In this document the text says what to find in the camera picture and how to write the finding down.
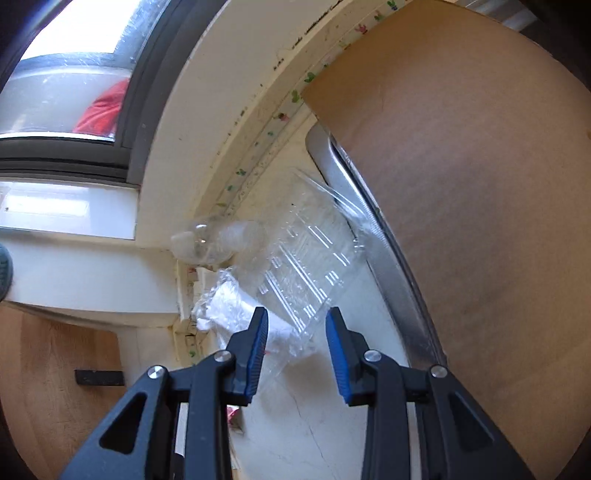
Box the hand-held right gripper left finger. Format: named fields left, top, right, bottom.
left=58, top=306, right=270, bottom=480

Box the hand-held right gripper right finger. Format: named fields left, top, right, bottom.
left=325, top=306, right=539, bottom=480

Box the clear plastic clamshell container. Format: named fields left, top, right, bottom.
left=231, top=167, right=377, bottom=370

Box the brown cardboard box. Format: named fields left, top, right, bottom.
left=301, top=0, right=591, bottom=480

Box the crumpled clear plastic wrap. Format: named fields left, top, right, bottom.
left=191, top=270, right=319, bottom=361

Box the clear plastic bottle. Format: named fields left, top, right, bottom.
left=171, top=220, right=266, bottom=268

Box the wooden cabinet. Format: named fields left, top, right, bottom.
left=0, top=305, right=139, bottom=480

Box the grey green object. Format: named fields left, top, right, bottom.
left=0, top=244, right=14, bottom=303

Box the red cloth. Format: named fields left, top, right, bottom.
left=74, top=78, right=130, bottom=139

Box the black cabinet handle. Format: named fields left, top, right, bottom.
left=75, top=368, right=125, bottom=387

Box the dark window frame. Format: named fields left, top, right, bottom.
left=0, top=0, right=228, bottom=188

